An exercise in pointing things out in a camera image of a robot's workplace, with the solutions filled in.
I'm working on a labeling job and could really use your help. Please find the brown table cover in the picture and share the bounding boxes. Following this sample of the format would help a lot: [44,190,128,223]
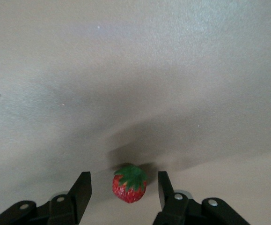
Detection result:
[0,0,271,225]

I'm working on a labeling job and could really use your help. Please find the red strawberry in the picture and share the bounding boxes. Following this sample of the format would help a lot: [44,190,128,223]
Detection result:
[112,164,148,204]

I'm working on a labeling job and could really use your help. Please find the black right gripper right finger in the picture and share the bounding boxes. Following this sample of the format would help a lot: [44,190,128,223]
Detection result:
[153,171,250,225]

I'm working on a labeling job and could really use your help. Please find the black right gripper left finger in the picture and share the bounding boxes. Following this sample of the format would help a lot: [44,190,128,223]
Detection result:
[0,172,93,225]

